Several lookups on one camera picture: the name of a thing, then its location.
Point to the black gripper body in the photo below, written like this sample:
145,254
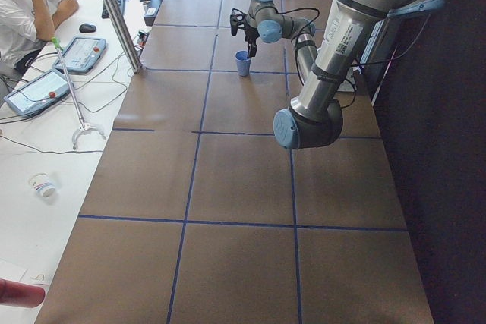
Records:
250,33

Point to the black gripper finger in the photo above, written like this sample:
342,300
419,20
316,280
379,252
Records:
252,49

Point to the light blue plastic cup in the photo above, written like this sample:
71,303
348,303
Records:
243,63

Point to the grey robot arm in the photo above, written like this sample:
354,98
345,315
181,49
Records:
314,117

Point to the white paper cup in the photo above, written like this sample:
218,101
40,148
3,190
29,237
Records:
43,185

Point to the black computer mouse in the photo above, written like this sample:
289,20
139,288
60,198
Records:
87,28

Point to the far teach pendant tablet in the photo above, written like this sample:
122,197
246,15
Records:
82,53

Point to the teach pendant tablet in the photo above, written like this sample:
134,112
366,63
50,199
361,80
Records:
39,94
82,53

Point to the grabber reach tool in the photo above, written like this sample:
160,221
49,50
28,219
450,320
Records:
85,127

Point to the near teach pendant tablet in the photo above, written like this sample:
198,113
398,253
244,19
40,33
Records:
39,94

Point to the person in white shirt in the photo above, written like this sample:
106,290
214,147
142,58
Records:
27,25

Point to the red cylinder bottle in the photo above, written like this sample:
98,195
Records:
18,294

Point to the aluminium frame post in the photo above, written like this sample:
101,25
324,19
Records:
117,19

